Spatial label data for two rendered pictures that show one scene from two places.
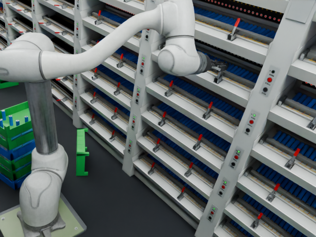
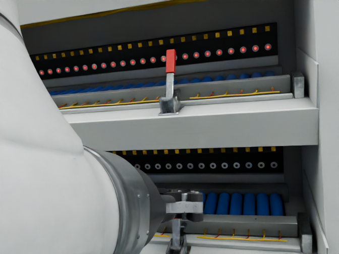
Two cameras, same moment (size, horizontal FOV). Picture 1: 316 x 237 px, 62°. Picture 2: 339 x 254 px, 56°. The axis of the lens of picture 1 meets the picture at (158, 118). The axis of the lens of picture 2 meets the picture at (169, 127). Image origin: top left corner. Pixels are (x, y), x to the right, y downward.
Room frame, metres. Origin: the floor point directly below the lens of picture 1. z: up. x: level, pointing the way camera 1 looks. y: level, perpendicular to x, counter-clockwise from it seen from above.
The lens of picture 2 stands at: (0.77, -0.07, 1.12)
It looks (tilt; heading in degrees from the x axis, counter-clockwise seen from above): 1 degrees up; 338
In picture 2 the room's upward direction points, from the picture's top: 3 degrees counter-clockwise
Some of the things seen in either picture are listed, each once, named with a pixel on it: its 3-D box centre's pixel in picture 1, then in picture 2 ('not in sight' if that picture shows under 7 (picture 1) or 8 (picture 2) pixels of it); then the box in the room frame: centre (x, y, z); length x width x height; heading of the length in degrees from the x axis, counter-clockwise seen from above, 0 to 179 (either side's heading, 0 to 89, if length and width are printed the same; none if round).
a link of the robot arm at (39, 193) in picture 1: (40, 194); not in sight; (0.79, 0.45, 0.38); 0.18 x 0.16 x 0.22; 12
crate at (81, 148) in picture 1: (82, 151); not in sight; (1.47, 0.49, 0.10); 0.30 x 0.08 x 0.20; 20
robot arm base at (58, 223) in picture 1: (42, 219); not in sight; (0.77, 0.44, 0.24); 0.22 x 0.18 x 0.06; 42
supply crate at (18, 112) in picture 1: (19, 115); not in sight; (1.27, 0.81, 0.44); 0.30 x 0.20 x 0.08; 156
